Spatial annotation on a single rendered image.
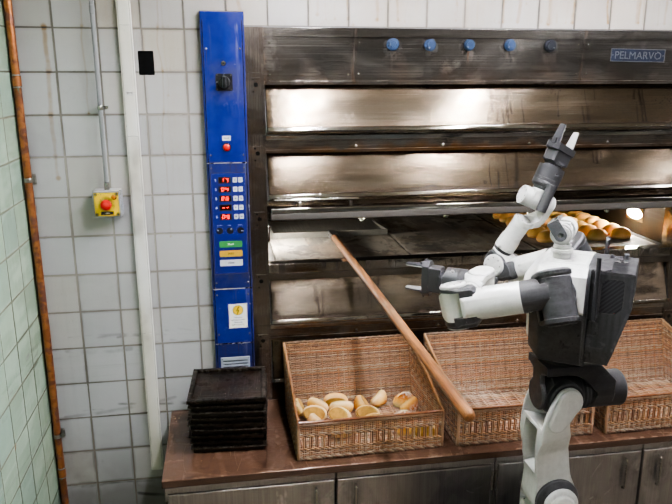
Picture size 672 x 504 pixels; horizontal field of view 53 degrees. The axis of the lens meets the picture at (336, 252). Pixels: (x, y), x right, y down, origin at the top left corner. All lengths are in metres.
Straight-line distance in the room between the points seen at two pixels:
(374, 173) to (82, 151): 1.12
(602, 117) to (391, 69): 0.92
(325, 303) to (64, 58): 1.36
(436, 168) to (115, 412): 1.66
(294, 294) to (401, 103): 0.89
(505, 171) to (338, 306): 0.90
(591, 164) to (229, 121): 1.53
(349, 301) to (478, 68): 1.08
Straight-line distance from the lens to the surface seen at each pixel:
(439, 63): 2.82
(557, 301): 1.88
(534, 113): 2.95
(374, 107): 2.74
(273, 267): 2.78
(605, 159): 3.16
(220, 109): 2.65
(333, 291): 2.86
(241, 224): 2.70
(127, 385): 2.98
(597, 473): 2.94
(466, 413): 1.59
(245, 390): 2.63
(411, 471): 2.64
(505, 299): 1.89
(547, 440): 2.24
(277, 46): 2.70
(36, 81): 2.75
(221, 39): 2.64
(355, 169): 2.76
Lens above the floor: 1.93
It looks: 15 degrees down
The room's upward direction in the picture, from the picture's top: straight up
